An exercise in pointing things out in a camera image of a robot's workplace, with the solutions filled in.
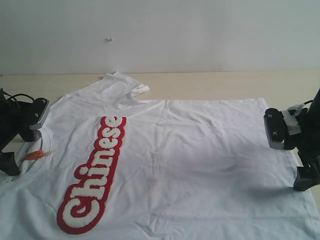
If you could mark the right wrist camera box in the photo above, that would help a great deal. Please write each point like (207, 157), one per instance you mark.
(275, 128)

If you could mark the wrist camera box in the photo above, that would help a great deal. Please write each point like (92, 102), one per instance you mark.
(37, 113)
(275, 128)

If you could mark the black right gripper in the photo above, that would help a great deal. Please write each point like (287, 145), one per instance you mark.
(308, 144)

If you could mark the white t-shirt red lettering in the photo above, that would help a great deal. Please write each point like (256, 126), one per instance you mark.
(117, 168)

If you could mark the orange neck label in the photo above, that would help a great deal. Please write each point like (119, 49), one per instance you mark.
(35, 155)

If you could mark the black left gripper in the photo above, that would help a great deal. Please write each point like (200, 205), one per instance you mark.
(13, 112)

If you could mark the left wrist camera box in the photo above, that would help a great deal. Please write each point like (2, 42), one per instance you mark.
(37, 113)

